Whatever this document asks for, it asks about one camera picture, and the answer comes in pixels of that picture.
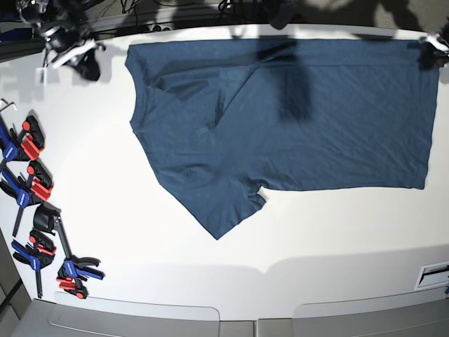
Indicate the silver hex key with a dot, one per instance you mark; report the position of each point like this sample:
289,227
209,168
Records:
5,105

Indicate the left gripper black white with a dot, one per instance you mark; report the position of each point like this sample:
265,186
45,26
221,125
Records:
433,56

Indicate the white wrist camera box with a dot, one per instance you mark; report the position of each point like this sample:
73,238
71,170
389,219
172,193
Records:
41,76

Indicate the dark blue T-shirt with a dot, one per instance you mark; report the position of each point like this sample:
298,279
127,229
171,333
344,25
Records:
219,120

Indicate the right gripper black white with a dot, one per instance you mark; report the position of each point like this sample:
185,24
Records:
73,50

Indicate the blue red bar clamp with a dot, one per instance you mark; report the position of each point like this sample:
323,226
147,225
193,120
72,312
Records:
75,271
38,254
36,189
25,146

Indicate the white slotted table plate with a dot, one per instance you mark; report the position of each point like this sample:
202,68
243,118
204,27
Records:
432,276

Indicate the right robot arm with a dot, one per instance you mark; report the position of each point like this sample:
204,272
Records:
63,25

